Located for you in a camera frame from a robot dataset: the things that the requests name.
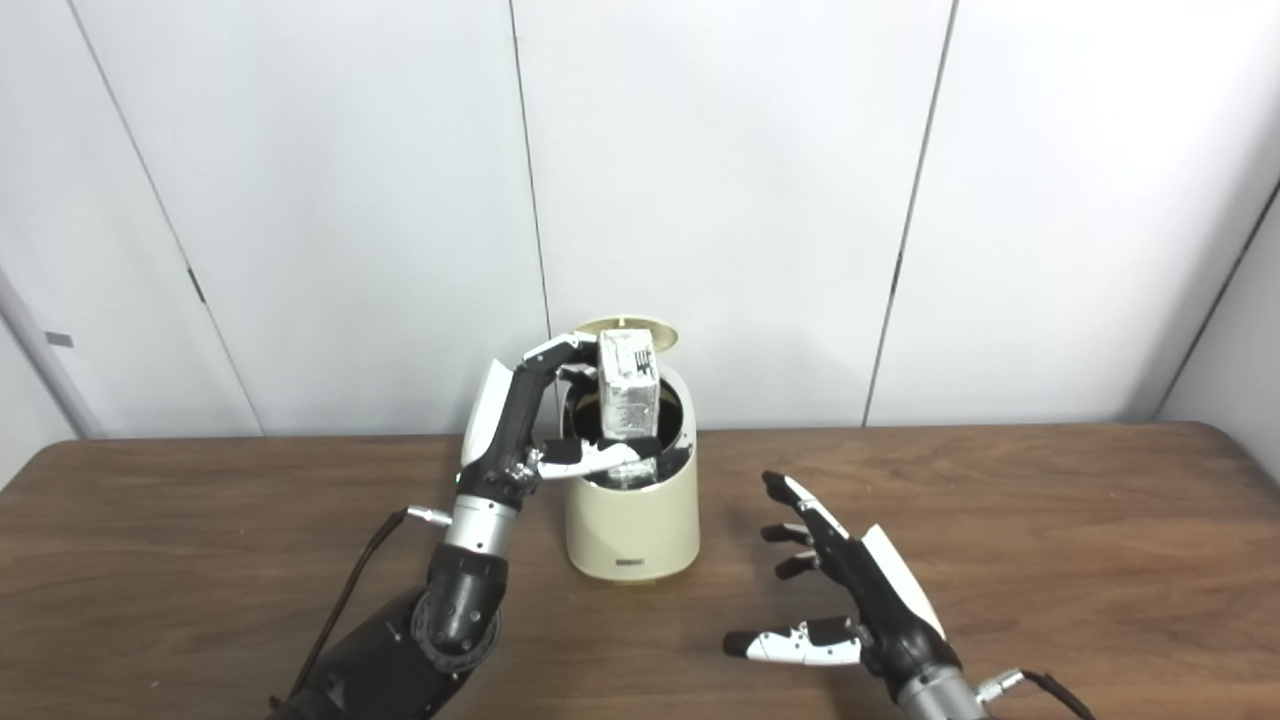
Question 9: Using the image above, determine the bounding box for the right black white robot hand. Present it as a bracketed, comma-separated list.
[723, 471, 961, 701]

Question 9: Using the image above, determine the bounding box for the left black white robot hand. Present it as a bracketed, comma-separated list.
[458, 333, 661, 511]

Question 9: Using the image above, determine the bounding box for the white green milk carton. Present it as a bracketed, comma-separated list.
[598, 330, 663, 491]

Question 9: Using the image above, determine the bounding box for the cream-colored lidded bin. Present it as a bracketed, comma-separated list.
[562, 317, 701, 585]

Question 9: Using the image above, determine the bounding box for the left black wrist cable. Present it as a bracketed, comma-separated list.
[290, 506, 453, 701]

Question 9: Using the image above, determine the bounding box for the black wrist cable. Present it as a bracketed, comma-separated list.
[975, 668, 1101, 720]
[290, 506, 453, 701]

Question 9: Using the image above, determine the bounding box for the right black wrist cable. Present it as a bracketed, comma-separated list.
[975, 668, 1101, 720]

